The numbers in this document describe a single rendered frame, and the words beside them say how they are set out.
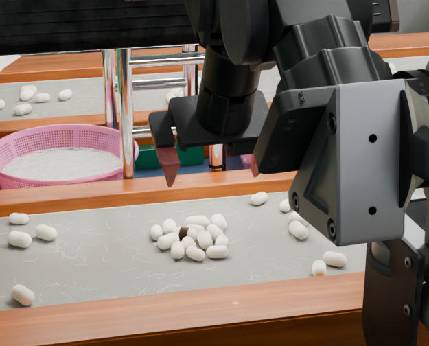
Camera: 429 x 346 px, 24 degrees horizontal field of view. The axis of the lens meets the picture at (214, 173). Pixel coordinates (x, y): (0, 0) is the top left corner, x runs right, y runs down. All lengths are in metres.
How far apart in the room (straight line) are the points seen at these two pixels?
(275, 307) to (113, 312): 0.21
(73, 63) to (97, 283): 0.96
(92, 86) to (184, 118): 1.19
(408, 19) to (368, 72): 3.62
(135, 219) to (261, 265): 0.24
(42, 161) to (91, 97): 0.34
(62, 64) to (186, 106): 1.26
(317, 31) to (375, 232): 0.15
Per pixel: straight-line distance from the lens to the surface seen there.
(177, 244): 1.46
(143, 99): 2.10
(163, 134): 1.03
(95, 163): 1.81
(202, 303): 1.30
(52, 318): 1.29
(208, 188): 1.63
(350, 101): 0.65
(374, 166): 0.67
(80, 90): 2.17
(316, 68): 0.70
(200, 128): 1.01
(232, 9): 0.79
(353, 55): 0.71
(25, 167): 1.81
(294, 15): 0.74
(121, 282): 1.40
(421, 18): 4.35
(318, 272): 1.40
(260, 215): 1.59
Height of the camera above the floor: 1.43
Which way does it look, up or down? 23 degrees down
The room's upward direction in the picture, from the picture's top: straight up
